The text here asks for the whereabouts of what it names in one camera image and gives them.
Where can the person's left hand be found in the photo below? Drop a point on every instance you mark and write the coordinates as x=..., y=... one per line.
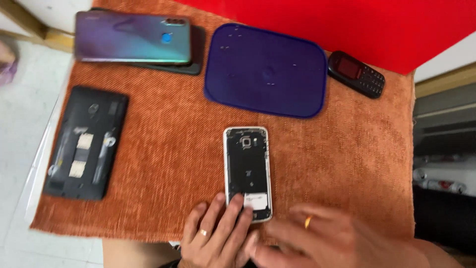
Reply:
x=212, y=245

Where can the person's right hand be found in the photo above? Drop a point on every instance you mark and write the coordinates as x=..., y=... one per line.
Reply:
x=342, y=245

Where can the person's right fingers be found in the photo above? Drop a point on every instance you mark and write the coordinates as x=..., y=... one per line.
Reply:
x=293, y=238

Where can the white-framed smartphone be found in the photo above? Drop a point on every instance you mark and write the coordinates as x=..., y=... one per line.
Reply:
x=247, y=167

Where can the orange woven cloth mat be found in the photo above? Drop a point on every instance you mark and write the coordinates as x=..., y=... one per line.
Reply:
x=171, y=156

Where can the person's bare knee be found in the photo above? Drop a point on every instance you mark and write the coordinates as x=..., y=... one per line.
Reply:
x=137, y=255

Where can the dark blue plastic lid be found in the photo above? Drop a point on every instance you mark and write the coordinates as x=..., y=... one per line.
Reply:
x=266, y=70

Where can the grey shelf with appliances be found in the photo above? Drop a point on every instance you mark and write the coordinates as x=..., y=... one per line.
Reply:
x=446, y=156

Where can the black keypad phone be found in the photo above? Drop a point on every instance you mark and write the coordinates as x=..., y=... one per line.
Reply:
x=357, y=74

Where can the black smartphone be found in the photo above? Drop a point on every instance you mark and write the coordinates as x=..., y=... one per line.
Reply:
x=197, y=56

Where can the red cloth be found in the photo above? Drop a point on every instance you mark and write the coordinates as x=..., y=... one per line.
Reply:
x=372, y=26

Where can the black opened phone back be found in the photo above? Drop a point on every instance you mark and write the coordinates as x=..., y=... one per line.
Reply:
x=87, y=143

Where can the iridescent smartphone back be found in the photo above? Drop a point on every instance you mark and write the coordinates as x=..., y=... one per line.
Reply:
x=130, y=37

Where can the purple blurred object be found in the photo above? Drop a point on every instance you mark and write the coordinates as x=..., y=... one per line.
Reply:
x=7, y=63

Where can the wooden-framed white cabinet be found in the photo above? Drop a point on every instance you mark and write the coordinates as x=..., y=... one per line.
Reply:
x=37, y=18

